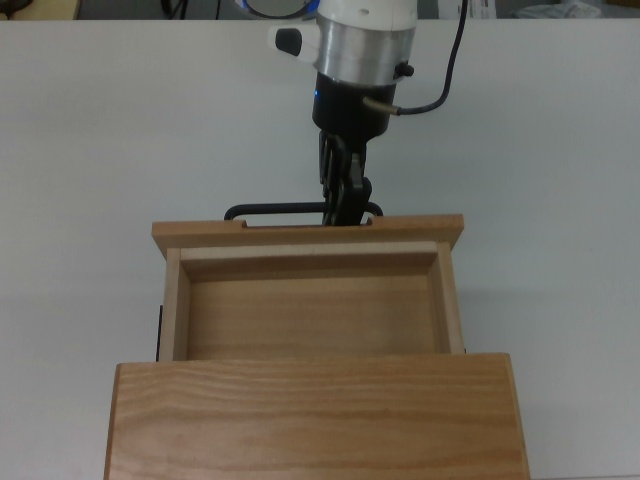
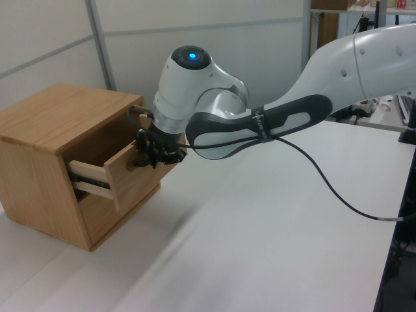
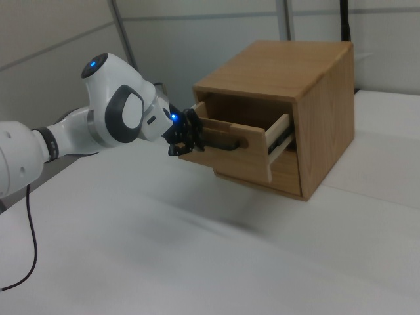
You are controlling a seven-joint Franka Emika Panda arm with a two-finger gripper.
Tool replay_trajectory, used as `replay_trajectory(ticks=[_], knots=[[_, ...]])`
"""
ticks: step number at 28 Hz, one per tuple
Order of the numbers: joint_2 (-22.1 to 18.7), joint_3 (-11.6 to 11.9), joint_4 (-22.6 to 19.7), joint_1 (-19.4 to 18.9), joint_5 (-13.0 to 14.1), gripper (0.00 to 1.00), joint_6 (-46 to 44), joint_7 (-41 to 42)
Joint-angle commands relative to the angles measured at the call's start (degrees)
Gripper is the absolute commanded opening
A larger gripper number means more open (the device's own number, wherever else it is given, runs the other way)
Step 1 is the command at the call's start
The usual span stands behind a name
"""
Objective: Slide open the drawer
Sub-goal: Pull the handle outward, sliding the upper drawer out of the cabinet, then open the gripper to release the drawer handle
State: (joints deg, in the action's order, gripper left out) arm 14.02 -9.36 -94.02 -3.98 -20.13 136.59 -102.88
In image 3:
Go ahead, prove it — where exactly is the black drawer slide rail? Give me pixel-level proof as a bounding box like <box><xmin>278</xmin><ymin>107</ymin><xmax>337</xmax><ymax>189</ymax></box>
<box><xmin>266</xmin><ymin>128</ymin><xmax>295</xmax><ymax>156</ymax></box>

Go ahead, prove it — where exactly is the wooden drawer with handle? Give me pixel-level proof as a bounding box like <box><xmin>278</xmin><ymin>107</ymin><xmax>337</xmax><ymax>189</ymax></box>
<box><xmin>178</xmin><ymin>100</ymin><xmax>295</xmax><ymax>184</ymax></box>

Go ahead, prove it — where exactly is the wooden drawer with slot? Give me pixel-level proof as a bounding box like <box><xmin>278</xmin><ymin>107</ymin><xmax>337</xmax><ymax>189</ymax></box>
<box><xmin>213</xmin><ymin>149</ymin><xmax>303</xmax><ymax>199</ymax></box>

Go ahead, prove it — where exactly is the grey partition post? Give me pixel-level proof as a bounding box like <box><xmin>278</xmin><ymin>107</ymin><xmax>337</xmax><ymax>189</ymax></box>
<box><xmin>280</xmin><ymin>0</ymin><xmax>295</xmax><ymax>42</ymax></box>

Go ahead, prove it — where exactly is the black stand pole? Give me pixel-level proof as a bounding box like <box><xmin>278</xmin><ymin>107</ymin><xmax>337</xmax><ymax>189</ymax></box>
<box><xmin>339</xmin><ymin>0</ymin><xmax>353</xmax><ymax>43</ymax></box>

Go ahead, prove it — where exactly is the wooden cabinet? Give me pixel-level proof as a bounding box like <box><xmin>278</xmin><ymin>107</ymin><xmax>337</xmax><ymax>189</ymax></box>
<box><xmin>192</xmin><ymin>39</ymin><xmax>356</xmax><ymax>201</ymax></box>

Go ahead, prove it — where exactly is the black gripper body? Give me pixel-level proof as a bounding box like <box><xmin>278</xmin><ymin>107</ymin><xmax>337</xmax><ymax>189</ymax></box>
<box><xmin>163</xmin><ymin>110</ymin><xmax>192</xmax><ymax>147</ymax></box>

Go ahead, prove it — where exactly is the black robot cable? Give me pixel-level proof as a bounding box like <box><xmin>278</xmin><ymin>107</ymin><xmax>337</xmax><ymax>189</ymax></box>
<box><xmin>0</xmin><ymin>183</ymin><xmax>39</xmax><ymax>291</ymax></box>

